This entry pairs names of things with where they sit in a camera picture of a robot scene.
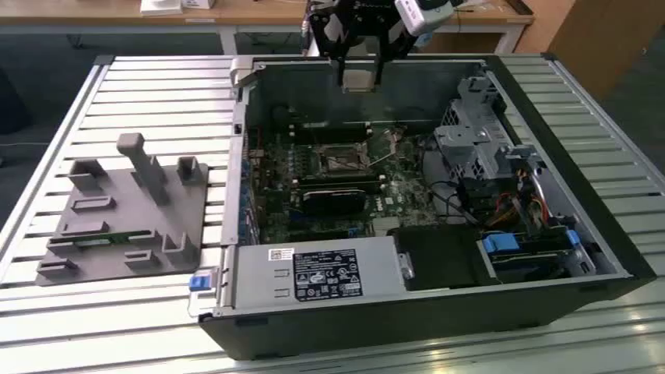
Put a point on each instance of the green RAM stick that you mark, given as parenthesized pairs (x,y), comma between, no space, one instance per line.
(124,236)

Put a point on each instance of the black installed RAM module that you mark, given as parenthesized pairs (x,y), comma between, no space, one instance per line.
(338,181)

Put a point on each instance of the metal drive cage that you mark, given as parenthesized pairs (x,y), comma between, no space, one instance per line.
(468,156)

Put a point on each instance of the white box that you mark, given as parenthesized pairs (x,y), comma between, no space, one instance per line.
(162,7)

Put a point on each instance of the wooden desk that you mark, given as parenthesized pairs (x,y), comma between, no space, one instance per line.
(78,17)

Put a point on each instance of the black graphics card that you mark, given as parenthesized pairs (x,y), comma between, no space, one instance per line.
(332,202)

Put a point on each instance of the black open PC case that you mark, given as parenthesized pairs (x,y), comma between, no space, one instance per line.
(364,331)

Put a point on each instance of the small silver heat sink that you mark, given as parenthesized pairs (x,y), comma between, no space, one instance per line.
(387,225)

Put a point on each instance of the blue case latch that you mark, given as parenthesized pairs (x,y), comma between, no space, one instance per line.
(202,281)

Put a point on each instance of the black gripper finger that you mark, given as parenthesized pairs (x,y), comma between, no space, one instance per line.
(380,72)
(342,72)

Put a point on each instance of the CPU socket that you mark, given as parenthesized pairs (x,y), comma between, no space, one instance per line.
(340,163)

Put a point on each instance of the blue drive bay tab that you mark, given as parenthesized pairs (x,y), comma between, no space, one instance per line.
(572,238)

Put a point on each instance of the wooden cabinet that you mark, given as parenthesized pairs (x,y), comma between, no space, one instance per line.
(597,39)

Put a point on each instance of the silver power supply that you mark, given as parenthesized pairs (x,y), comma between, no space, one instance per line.
(260,272)

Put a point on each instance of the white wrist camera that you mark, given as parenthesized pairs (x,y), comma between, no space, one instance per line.
(416,17)

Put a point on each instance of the silver CPU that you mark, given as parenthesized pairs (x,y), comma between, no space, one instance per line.
(360,82)

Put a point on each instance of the blue disk carrier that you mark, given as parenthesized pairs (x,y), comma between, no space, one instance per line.
(502,243)

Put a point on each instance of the green motherboard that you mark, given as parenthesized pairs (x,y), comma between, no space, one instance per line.
(406,195)

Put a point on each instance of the grey parts rack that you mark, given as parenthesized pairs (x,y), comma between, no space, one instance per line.
(130,218)

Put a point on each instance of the black plastic shroud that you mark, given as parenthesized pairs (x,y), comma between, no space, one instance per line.
(442,257)

